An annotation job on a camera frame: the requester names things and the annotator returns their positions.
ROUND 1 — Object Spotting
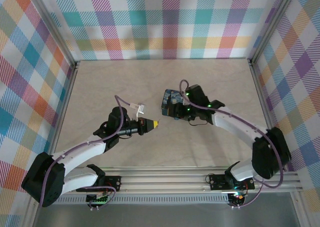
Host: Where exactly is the starry night tin box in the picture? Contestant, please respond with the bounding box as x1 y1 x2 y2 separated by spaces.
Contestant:
161 88 187 118

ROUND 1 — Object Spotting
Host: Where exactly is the plaid cloth backdrop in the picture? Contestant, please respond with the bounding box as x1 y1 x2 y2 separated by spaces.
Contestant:
252 0 320 227
0 0 74 227
37 0 286 62

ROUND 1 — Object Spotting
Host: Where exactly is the grey metal panel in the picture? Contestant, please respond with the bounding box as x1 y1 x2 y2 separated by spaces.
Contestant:
32 192 301 227

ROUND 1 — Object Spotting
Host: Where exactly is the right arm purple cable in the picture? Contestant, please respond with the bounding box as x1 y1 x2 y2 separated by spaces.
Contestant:
179 79 286 210

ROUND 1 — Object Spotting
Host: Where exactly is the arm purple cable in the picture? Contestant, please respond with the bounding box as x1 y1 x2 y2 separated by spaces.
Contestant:
38 94 133 210
179 79 286 210

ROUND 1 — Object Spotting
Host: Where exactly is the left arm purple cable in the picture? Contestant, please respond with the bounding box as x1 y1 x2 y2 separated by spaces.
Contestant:
38 94 133 210

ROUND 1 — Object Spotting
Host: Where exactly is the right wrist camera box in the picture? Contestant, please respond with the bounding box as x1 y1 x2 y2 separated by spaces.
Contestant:
179 85 188 105

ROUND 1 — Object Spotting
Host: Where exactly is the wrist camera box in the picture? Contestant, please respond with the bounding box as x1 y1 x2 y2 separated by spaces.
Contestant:
129 103 146 123
179 85 188 105

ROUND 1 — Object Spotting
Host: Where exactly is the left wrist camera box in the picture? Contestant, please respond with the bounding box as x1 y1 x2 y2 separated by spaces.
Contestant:
129 103 146 123

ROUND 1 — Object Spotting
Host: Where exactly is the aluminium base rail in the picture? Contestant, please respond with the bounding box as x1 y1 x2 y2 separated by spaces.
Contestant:
27 165 305 195

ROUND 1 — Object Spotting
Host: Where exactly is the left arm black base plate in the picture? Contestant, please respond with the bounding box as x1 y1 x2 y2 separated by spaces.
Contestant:
76 175 122 193

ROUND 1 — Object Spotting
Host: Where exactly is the aluminium side rail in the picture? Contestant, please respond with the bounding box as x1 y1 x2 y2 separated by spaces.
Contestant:
48 61 81 158
248 59 288 171

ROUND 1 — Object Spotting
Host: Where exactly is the slotted grey cable duct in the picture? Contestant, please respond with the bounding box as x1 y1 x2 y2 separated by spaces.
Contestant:
57 195 231 205

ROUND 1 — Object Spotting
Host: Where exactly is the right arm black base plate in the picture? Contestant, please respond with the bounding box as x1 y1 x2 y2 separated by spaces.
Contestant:
208 173 256 191

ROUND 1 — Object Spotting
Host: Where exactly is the aluminium corner post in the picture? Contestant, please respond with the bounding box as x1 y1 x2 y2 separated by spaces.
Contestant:
248 0 301 66
24 0 79 68

